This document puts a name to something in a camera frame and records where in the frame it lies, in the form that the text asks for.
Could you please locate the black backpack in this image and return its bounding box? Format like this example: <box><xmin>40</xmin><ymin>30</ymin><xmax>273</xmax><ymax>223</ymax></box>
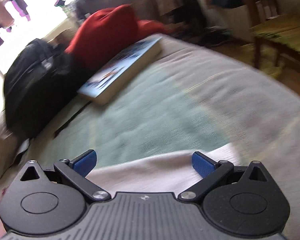
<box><xmin>4</xmin><ymin>39</ymin><xmax>90</xmax><ymax>138</ymax></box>

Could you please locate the wooden chair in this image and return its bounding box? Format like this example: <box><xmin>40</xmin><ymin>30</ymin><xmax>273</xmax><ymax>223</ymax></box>
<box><xmin>232</xmin><ymin>0</ymin><xmax>300</xmax><ymax>70</ymax></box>

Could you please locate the pink and white sweater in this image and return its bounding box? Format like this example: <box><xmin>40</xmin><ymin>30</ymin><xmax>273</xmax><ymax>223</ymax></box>
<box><xmin>85</xmin><ymin>144</ymin><xmax>241</xmax><ymax>198</ymax></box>

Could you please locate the hanging dark coat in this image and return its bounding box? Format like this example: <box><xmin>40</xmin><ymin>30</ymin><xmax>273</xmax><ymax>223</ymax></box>
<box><xmin>175</xmin><ymin>0</ymin><xmax>210</xmax><ymax>30</ymax></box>

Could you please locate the thick paperback book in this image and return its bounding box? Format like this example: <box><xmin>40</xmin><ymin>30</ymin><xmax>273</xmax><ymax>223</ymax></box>
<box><xmin>77</xmin><ymin>36</ymin><xmax>163</xmax><ymax>105</ymax></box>

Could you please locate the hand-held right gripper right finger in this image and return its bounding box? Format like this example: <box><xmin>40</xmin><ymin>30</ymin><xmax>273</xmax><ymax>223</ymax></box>
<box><xmin>178</xmin><ymin>151</ymin><xmax>273</xmax><ymax>204</ymax></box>

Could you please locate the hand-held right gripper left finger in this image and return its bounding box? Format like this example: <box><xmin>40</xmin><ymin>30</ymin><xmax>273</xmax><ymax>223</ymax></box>
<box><xmin>19</xmin><ymin>149</ymin><xmax>110</xmax><ymax>203</ymax></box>

